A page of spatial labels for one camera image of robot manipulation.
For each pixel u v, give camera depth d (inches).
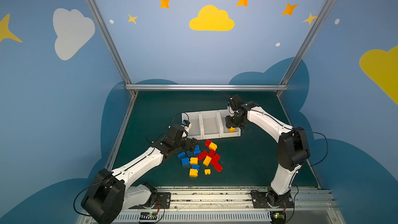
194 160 34.0
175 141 25.2
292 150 19.0
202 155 34.8
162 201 29.6
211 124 41.4
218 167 33.3
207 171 32.3
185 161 33.2
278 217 28.9
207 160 34.6
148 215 28.7
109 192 15.6
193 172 31.8
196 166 33.0
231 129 38.5
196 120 39.6
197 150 35.1
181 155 34.2
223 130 36.8
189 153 34.9
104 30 33.2
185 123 29.6
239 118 27.0
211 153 34.9
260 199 29.5
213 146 35.8
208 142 36.7
